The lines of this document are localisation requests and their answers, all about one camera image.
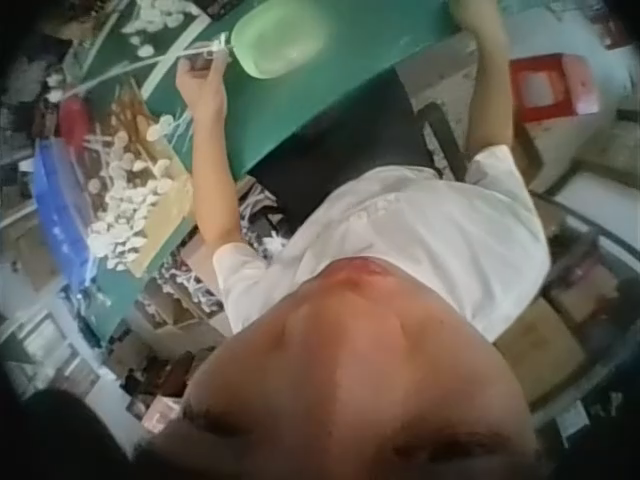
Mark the person's left hand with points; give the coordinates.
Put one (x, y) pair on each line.
(202, 87)

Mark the white plastic sprue piece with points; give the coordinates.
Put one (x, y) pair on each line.
(216, 47)

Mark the carton of white plastic scrap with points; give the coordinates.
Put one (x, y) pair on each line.
(210, 290)

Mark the cardboard box of white parts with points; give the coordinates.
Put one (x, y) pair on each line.
(127, 200)

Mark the green plastic tray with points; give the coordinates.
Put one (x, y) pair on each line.
(277, 40)

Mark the heap of white plastic parts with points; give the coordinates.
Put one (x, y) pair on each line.
(160, 22)

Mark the brown cardboard carton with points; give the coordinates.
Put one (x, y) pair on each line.
(547, 345)

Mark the blue plastic crate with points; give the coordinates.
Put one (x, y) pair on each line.
(57, 205)

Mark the red and white carton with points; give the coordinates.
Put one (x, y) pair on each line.
(550, 87)

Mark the red plastic container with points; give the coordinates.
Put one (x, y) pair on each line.
(74, 117)

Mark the black chair armrest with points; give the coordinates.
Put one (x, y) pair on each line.
(445, 142)

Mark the loose white plastic pieces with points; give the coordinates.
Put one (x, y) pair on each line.
(167, 127)

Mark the person's legs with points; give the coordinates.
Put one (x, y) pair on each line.
(345, 150)

